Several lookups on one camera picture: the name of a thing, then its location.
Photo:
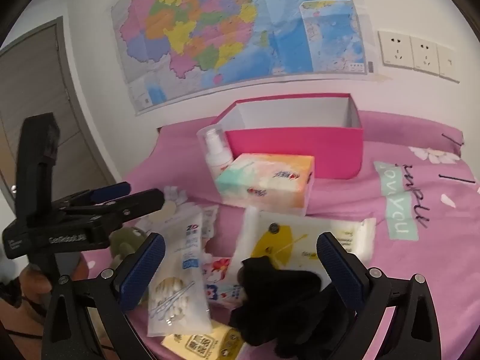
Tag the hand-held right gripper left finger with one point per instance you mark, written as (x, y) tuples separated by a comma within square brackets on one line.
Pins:
[(144, 270)]

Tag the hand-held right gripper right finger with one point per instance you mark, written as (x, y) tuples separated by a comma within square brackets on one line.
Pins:
[(341, 270)]

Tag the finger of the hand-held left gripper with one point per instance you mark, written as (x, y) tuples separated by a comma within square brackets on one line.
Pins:
[(110, 191), (142, 200)]

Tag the green and white plush toy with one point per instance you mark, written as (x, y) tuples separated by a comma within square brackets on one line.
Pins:
[(125, 243)]

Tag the cotton swab bag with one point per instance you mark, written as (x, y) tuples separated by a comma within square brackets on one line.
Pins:
[(176, 281)]

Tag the black cloth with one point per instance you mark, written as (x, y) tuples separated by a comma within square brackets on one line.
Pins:
[(285, 307)]

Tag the pink cardboard box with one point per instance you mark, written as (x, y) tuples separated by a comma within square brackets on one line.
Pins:
[(292, 150)]

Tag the person's left hand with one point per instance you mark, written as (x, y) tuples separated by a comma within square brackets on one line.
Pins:
[(33, 281)]

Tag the small clear plastic packet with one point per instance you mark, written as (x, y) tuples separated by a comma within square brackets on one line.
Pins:
[(210, 221)]

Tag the pink printed bed sheet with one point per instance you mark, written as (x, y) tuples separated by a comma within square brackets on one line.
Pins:
[(412, 270)]

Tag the floral pocket tissue packet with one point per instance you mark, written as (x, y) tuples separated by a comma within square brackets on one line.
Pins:
[(221, 273)]

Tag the grey-brown door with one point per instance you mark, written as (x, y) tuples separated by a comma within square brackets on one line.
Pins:
[(45, 82)]

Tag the white spray bottle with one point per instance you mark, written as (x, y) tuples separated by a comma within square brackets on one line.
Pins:
[(217, 157)]

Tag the cotton pad pack yellow label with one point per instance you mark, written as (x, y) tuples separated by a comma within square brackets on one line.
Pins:
[(262, 232)]

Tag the yellow flat packet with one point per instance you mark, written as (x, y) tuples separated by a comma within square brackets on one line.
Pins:
[(202, 345)]

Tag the pastel tissue pack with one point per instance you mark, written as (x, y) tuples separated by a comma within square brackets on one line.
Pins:
[(262, 183)]

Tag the colourful wall map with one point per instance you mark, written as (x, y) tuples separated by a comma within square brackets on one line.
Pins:
[(225, 26)]

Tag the white wall socket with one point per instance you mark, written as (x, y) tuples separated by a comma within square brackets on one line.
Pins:
[(424, 55), (395, 49)]

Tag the white wall switch plate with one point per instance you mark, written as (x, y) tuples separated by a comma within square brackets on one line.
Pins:
[(448, 63)]

